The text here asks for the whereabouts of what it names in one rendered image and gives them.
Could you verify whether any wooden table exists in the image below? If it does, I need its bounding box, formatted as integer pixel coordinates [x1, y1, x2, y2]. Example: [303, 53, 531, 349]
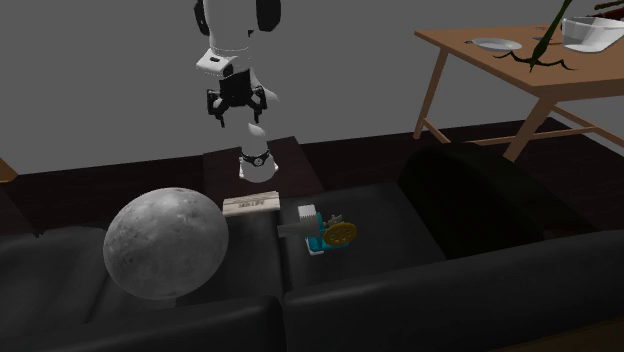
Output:
[412, 0, 624, 163]

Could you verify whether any teal toy with yellow gear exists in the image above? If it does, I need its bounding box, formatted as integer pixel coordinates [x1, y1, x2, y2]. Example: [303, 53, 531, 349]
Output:
[277, 204, 359, 257]

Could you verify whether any beige flat box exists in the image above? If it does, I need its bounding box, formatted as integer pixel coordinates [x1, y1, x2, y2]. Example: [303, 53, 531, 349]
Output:
[222, 190, 282, 218]

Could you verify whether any black sofa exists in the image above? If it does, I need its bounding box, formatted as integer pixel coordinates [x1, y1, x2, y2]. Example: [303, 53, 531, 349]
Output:
[0, 141, 624, 352]

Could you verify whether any black rounded cushion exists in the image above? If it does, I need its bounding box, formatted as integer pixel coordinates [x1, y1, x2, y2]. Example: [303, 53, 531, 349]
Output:
[398, 142, 546, 261]

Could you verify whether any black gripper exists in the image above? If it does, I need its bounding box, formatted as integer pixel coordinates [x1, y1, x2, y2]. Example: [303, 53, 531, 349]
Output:
[206, 68, 269, 129]

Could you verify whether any grey moon-textured ball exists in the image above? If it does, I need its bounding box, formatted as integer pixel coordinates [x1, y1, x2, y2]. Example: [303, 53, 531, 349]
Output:
[102, 186, 230, 301]

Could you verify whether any dark robot stand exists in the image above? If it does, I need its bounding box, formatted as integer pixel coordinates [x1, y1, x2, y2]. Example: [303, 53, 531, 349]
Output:
[201, 135, 326, 208]

